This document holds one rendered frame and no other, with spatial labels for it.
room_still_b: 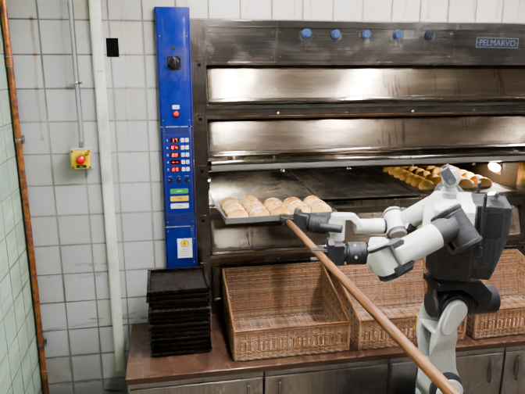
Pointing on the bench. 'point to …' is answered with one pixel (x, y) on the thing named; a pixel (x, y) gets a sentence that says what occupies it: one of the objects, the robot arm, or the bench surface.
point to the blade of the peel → (259, 216)
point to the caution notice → (184, 248)
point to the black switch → (173, 62)
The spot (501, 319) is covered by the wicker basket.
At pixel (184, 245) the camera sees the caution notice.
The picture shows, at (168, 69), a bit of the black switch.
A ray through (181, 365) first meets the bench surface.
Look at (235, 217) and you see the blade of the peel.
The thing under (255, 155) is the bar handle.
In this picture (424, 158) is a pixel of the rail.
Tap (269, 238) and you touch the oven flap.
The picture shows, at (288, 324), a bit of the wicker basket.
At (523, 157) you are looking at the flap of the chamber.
